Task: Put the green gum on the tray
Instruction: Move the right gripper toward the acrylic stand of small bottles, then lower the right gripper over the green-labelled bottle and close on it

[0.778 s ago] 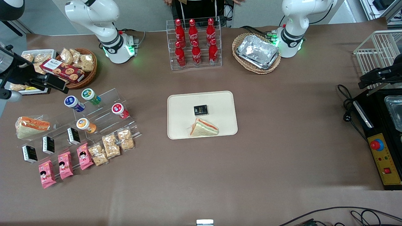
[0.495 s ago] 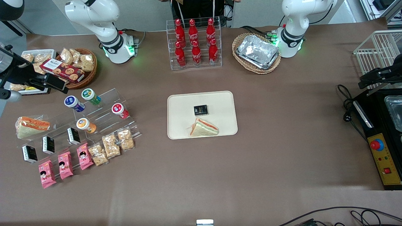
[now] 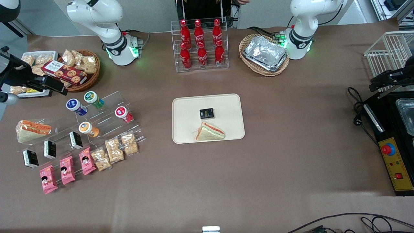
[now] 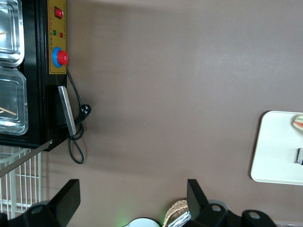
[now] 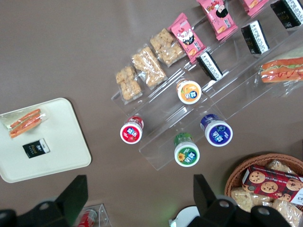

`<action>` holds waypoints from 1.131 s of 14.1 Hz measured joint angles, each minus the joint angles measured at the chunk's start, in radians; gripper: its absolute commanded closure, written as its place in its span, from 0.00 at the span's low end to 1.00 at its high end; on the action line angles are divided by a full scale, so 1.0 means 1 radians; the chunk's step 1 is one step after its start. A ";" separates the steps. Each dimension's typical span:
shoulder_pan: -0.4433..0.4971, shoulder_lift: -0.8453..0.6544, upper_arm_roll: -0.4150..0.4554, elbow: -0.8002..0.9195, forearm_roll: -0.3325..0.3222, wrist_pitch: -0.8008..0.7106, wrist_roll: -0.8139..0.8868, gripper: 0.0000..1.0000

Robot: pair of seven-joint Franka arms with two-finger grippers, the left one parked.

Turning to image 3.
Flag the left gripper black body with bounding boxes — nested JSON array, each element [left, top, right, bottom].
[[388, 64, 414, 86]]

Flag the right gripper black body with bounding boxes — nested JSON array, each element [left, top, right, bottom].
[[0, 52, 42, 93]]

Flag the blue gum bottle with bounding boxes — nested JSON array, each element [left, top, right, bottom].
[[66, 98, 88, 116]]

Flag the shiny metal tray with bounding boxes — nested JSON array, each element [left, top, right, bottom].
[[396, 98, 414, 137]]

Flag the orange gum bottle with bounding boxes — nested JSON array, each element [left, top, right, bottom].
[[78, 121, 100, 138]]

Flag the red gum bottle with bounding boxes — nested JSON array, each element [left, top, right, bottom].
[[115, 106, 133, 123]]

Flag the aluminium foil tray stack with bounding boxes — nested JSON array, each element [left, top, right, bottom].
[[243, 35, 289, 72]]

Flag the beige plastic serving tray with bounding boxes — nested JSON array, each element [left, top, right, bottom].
[[172, 93, 245, 144]]

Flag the red cookie box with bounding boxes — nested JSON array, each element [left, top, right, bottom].
[[41, 60, 88, 86]]

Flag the white plastic bin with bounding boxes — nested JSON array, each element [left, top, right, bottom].
[[9, 50, 59, 98]]

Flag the dark brown wicker basket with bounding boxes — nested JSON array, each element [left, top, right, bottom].
[[57, 50, 101, 93]]

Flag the black machine yellow panel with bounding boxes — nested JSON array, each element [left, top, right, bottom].
[[363, 92, 414, 197]]

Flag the wrapped sandwich with orange filling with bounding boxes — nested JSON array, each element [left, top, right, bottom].
[[16, 119, 52, 144]]

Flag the black diagonal pole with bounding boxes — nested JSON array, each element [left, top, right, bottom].
[[2, 20, 34, 36]]

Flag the clear acrylic stepped stand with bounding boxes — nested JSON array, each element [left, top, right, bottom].
[[76, 91, 147, 162], [16, 117, 97, 185]]

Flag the small black white box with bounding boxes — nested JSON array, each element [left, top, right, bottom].
[[43, 139, 57, 159], [22, 149, 39, 169], [69, 131, 84, 150]]

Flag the red emergency stop button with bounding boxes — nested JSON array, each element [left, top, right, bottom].
[[381, 143, 396, 156]]

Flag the pink snack packet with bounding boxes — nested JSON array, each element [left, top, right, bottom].
[[59, 156, 76, 186], [79, 147, 97, 176], [39, 165, 59, 195]]

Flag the clear acrylic bottle rack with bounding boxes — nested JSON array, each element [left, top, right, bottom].
[[171, 17, 229, 73]]

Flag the light tan wicker basket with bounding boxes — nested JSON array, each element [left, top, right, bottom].
[[239, 34, 290, 77]]

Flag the red cola bottle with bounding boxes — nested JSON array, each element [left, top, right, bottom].
[[194, 19, 205, 47], [180, 42, 192, 70], [212, 18, 223, 46], [180, 19, 191, 49], [215, 39, 225, 67], [197, 42, 208, 69]]

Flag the triangular sandwich in wrap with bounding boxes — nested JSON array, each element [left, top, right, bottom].
[[195, 121, 226, 141]]

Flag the brown paper table cover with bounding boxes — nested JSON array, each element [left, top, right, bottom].
[[0, 17, 414, 233]]

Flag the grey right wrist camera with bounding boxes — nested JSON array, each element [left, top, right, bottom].
[[0, 92, 20, 106]]

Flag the white wire rack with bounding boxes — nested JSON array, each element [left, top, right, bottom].
[[364, 30, 414, 93]]

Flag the black power cable with plug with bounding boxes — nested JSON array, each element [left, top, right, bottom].
[[347, 86, 379, 147]]

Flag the metal shelf frame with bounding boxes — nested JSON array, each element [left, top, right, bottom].
[[370, 0, 414, 24]]

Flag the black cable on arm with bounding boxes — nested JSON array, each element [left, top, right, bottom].
[[287, 3, 344, 28]]

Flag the grey cables at arm base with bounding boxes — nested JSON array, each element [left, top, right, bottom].
[[121, 29, 151, 50]]

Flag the black cables at arm base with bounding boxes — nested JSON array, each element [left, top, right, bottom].
[[246, 26, 287, 42]]

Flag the black floor cables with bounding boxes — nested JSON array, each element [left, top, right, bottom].
[[286, 213, 414, 233]]

